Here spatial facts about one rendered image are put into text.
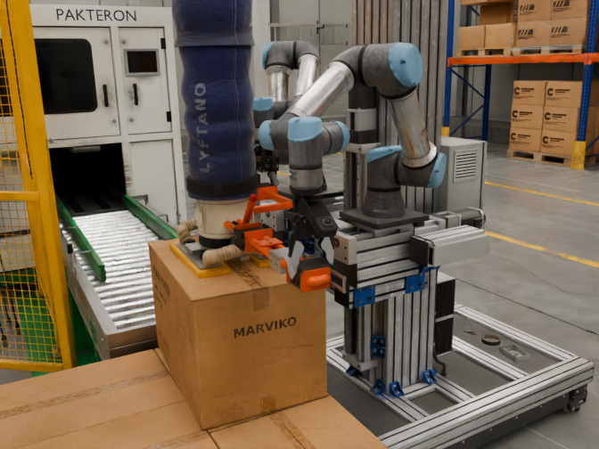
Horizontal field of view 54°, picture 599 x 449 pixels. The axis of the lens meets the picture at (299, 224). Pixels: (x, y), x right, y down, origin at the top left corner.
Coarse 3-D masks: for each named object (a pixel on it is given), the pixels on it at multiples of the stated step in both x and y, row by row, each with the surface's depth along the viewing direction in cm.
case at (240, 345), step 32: (160, 256) 194; (160, 288) 198; (192, 288) 165; (224, 288) 165; (256, 288) 164; (288, 288) 168; (160, 320) 206; (192, 320) 160; (224, 320) 162; (256, 320) 166; (288, 320) 171; (320, 320) 176; (192, 352) 165; (224, 352) 164; (256, 352) 169; (288, 352) 173; (320, 352) 178; (192, 384) 171; (224, 384) 167; (256, 384) 171; (288, 384) 176; (320, 384) 181; (224, 416) 169
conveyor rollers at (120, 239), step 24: (72, 216) 414; (96, 216) 413; (120, 216) 411; (72, 240) 363; (96, 240) 361; (120, 240) 359; (144, 240) 357; (120, 264) 316; (144, 264) 314; (96, 288) 278; (120, 288) 282; (144, 288) 279; (120, 312) 250; (144, 312) 253
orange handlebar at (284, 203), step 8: (272, 192) 218; (280, 200) 210; (288, 200) 205; (256, 208) 197; (264, 208) 198; (272, 208) 200; (280, 208) 201; (288, 208) 203; (224, 224) 181; (232, 224) 176; (232, 232) 176; (256, 240) 161; (264, 240) 159; (272, 240) 159; (256, 248) 158; (264, 248) 154; (272, 248) 159; (280, 248) 155; (264, 256) 155; (280, 264) 145; (312, 280) 132; (320, 280) 132; (328, 280) 133
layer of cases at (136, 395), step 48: (48, 384) 195; (96, 384) 194; (144, 384) 194; (0, 432) 170; (48, 432) 169; (96, 432) 168; (144, 432) 168; (192, 432) 167; (240, 432) 167; (288, 432) 166; (336, 432) 166
